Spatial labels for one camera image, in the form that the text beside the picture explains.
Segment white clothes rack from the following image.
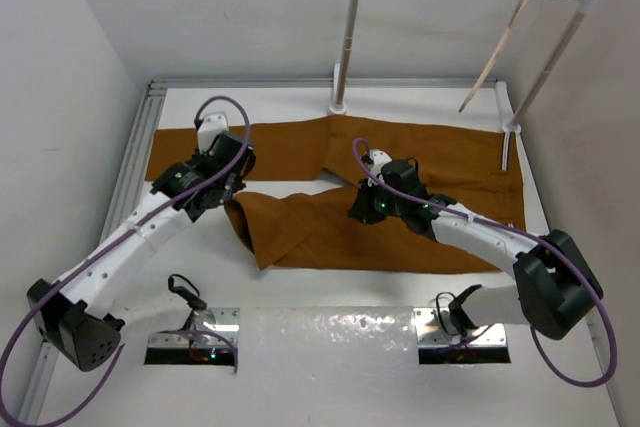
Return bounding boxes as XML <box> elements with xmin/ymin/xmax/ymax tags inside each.
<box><xmin>325</xmin><ymin>0</ymin><xmax>608</xmax><ymax>134</ymax></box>

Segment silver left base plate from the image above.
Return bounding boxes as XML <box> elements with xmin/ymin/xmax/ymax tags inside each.
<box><xmin>144</xmin><ymin>308</ymin><xmax>240</xmax><ymax>367</ymax></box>

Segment wooden clothes hanger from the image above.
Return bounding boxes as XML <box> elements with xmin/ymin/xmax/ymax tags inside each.
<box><xmin>458</xmin><ymin>0</ymin><xmax>528</xmax><ymax>113</ymax></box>

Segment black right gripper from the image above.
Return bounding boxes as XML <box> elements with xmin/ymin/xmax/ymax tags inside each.
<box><xmin>348</xmin><ymin>175</ymin><xmax>406</xmax><ymax>225</ymax></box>

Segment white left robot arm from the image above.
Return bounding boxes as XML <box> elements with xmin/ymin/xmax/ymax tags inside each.
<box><xmin>27</xmin><ymin>130</ymin><xmax>255</xmax><ymax>372</ymax></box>

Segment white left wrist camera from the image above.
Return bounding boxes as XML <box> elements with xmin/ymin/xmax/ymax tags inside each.
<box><xmin>195</xmin><ymin>112</ymin><xmax>228</xmax><ymax>153</ymax></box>

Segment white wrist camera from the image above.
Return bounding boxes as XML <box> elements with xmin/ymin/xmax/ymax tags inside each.
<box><xmin>195</xmin><ymin>112</ymin><xmax>228</xmax><ymax>153</ymax></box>
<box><xmin>361</xmin><ymin>149</ymin><xmax>392</xmax><ymax>171</ymax></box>

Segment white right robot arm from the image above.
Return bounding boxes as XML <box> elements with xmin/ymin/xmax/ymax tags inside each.
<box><xmin>348</xmin><ymin>149</ymin><xmax>603</xmax><ymax>340</ymax></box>

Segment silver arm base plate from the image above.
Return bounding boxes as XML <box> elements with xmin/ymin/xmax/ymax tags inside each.
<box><xmin>412</xmin><ymin>305</ymin><xmax>511</xmax><ymax>365</ymax></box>

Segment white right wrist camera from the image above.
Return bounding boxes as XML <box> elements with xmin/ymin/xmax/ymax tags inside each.
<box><xmin>361</xmin><ymin>149</ymin><xmax>392</xmax><ymax>171</ymax></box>

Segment brown trousers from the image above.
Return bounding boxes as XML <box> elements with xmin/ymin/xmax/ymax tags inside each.
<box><xmin>144</xmin><ymin>114</ymin><xmax>531</xmax><ymax>273</ymax></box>

